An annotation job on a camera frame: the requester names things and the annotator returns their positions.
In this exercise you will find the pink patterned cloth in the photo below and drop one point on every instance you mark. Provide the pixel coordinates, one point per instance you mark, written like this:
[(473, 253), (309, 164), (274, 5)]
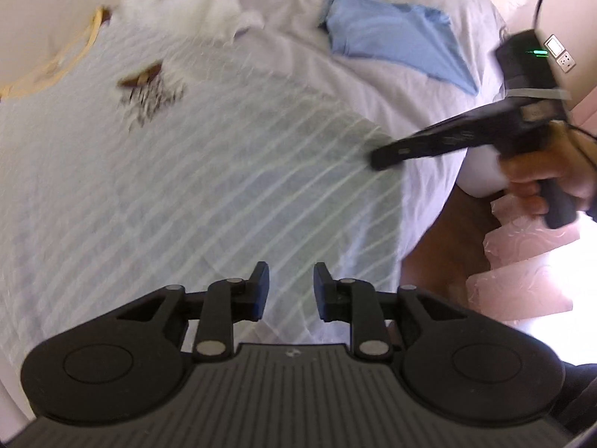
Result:
[(522, 284)]

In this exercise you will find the bed with white sheet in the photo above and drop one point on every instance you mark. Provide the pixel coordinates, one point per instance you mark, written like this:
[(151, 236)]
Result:
[(298, 63)]

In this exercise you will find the person's right hand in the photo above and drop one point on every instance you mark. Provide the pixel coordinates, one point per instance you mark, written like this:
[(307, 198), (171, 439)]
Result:
[(571, 168)]

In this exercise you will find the light blue cloth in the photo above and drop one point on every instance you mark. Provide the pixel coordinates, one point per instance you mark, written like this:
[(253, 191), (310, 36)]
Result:
[(396, 32)]

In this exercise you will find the person's dark clothing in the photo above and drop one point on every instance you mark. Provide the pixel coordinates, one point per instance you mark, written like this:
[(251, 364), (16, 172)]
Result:
[(580, 392)]

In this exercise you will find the grey striped t-shirt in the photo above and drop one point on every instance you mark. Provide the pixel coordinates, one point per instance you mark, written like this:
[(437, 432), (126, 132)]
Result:
[(196, 186)]

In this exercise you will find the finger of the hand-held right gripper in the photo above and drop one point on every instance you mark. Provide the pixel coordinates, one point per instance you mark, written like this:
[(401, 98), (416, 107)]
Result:
[(438, 142)]

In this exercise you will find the white fluffy cloth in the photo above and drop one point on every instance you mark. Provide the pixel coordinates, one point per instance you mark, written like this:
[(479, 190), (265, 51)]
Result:
[(196, 7)]

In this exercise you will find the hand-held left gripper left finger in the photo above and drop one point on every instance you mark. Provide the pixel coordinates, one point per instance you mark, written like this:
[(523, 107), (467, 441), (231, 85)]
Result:
[(259, 291)]

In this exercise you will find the white wall socket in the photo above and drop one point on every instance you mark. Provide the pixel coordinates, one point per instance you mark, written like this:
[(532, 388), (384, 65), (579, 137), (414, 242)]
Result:
[(565, 61)]

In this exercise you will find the white wall switch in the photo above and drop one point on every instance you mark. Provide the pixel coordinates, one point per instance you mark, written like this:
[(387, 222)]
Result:
[(555, 45)]

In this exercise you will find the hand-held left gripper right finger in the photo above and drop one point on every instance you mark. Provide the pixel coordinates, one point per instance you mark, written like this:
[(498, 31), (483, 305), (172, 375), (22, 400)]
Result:
[(321, 291)]

